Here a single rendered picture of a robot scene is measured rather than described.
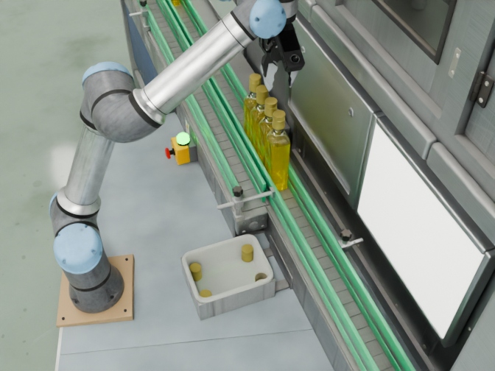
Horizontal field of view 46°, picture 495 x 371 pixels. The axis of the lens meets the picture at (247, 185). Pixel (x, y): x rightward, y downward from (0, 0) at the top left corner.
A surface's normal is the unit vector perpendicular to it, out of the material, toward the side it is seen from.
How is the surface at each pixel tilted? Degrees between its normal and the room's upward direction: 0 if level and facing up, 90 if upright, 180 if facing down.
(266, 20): 91
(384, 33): 90
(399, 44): 90
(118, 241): 0
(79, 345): 0
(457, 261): 90
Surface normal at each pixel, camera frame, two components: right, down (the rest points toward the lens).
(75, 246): -0.01, -0.56
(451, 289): -0.94, 0.26
